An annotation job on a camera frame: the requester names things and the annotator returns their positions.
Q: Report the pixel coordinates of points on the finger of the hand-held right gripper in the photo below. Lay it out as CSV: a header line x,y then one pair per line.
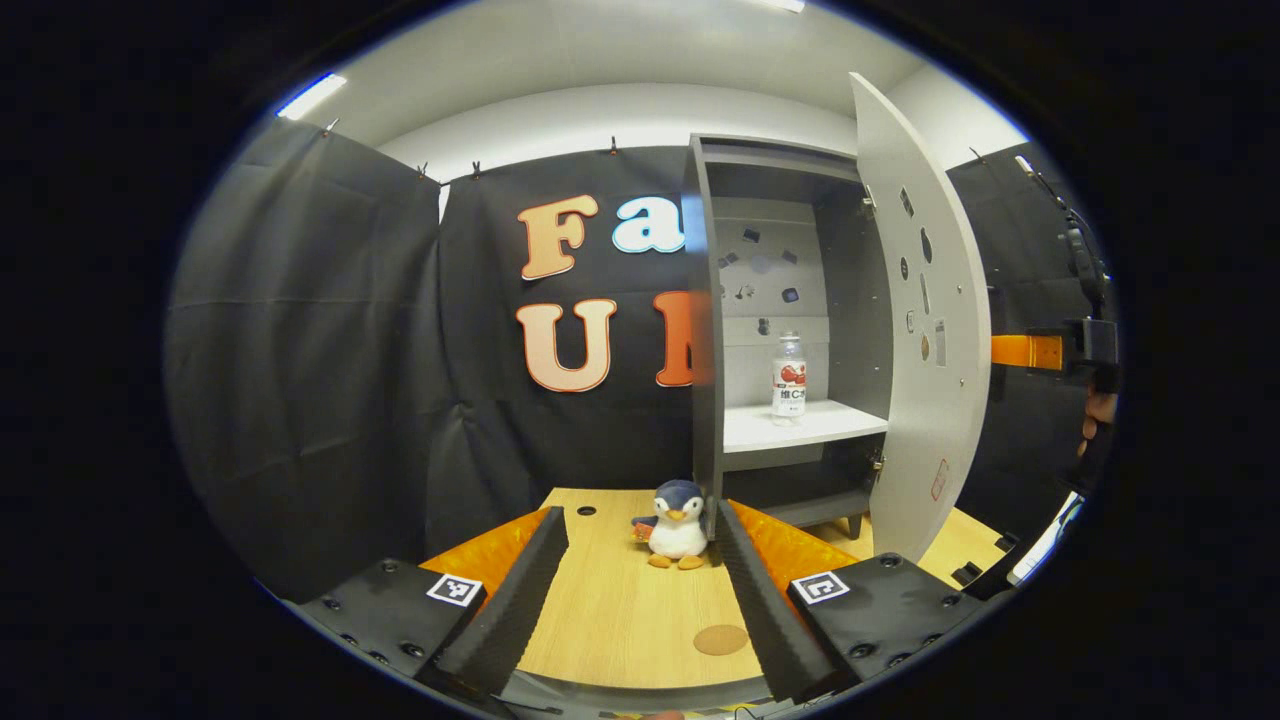
x,y
1025,352

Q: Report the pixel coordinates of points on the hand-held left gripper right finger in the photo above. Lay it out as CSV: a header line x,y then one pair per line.
x,y
760,610

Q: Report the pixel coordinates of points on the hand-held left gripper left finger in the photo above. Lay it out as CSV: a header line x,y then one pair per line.
x,y
510,610

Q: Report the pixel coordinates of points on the dark grey cabinet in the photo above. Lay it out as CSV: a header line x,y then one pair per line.
x,y
860,300

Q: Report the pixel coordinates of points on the clear plastic bottle red label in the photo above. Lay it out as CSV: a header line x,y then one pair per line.
x,y
789,390

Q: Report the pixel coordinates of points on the penguin plush toy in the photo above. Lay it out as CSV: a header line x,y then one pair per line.
x,y
678,530

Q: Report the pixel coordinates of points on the small black block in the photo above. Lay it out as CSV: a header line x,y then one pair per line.
x,y
966,574

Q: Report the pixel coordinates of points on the black backdrop cloth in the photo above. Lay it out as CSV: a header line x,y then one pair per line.
x,y
320,350

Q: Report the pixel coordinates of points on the ceiling light strip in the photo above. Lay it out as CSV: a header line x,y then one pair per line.
x,y
310,96

